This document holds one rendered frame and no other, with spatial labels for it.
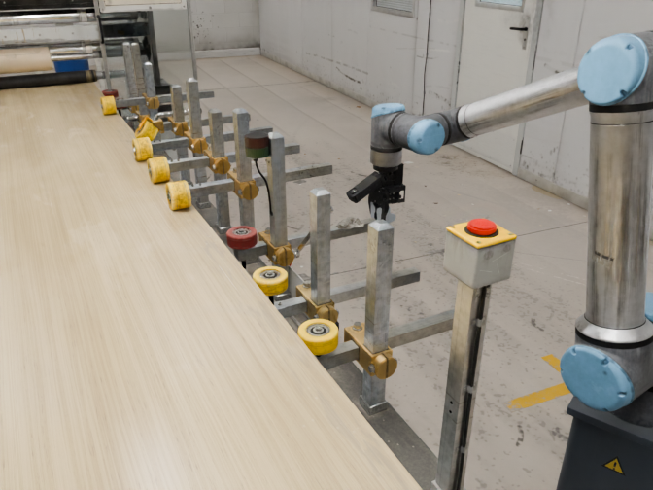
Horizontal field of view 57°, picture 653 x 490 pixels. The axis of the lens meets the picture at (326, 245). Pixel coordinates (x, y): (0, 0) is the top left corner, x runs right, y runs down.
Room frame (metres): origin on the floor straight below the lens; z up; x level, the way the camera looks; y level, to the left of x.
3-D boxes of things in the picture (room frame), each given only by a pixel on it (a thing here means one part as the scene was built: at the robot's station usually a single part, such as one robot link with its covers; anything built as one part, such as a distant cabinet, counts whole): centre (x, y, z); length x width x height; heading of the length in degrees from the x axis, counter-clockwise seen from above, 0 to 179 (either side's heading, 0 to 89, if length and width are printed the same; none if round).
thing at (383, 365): (1.02, -0.09, 0.83); 0.14 x 0.06 x 0.05; 27
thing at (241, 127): (1.66, 0.24, 0.94); 0.04 x 0.04 x 0.48; 27
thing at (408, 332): (1.07, -0.16, 0.83); 0.44 x 0.03 x 0.04; 117
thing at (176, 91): (2.33, 0.58, 0.87); 0.04 x 0.04 x 0.48; 27
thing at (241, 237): (1.44, 0.22, 0.85); 0.08 x 0.08 x 0.11
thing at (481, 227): (0.76, -0.22, 1.22); 0.04 x 0.04 x 0.02
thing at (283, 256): (1.46, 0.14, 0.85); 0.14 x 0.06 x 0.05; 27
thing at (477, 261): (0.76, -0.22, 1.18); 0.07 x 0.07 x 0.08; 27
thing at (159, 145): (2.17, 0.44, 0.95); 0.50 x 0.04 x 0.04; 117
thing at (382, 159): (1.64, -0.17, 1.05); 0.10 x 0.09 x 0.05; 27
